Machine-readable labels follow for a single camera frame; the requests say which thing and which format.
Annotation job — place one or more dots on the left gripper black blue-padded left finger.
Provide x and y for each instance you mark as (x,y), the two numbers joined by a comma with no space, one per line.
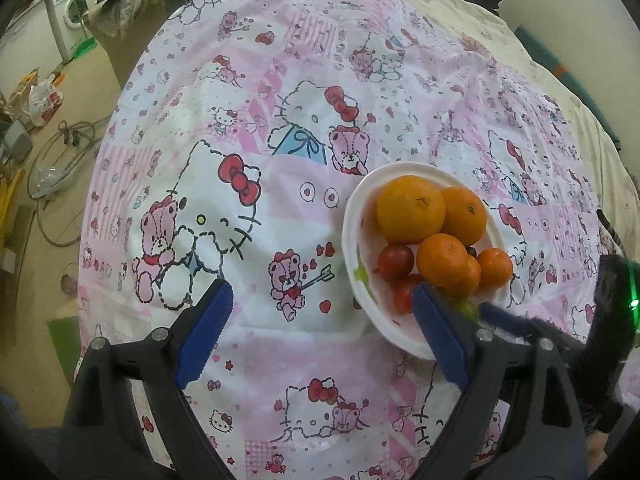
(102,436)

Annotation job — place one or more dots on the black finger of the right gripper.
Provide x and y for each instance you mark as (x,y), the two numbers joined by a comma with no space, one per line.
(534,331)

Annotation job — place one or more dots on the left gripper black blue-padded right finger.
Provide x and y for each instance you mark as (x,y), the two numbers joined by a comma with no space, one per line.
(517,416)

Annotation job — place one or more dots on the green grape tomato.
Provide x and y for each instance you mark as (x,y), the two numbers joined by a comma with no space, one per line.
(465,307)

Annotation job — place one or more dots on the small orange mandarin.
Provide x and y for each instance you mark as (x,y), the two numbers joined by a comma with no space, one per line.
(496,269)

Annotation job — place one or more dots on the medium mandarin orange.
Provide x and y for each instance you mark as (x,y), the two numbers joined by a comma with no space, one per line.
(441,260)

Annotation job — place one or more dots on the red tomato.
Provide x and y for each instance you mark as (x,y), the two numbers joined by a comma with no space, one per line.
(395,262)
(403,291)

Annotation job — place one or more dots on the small orange kumquat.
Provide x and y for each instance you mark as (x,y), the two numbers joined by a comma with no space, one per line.
(468,282)

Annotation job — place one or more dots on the large orange right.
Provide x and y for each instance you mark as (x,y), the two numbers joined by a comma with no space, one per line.
(465,217)

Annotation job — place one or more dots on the large orange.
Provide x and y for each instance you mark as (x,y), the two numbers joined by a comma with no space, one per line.
(409,209)
(465,217)

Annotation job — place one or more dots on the green floor mat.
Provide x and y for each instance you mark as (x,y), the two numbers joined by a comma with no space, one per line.
(64,333)

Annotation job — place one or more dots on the large orange left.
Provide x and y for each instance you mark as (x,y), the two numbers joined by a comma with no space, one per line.
(409,209)

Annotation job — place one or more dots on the white pink oval plate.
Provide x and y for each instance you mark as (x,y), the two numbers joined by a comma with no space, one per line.
(375,265)

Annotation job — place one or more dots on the yellow floor item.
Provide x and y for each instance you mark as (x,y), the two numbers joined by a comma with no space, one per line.
(10,185)

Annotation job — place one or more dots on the pink Hello Kitty bedsheet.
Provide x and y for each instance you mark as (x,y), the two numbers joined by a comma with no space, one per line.
(233,150)

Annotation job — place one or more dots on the white red plastic bag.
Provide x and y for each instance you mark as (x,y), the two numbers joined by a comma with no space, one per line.
(43,101)

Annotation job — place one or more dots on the white washing machine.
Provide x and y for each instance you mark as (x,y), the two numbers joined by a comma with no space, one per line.
(69,30)

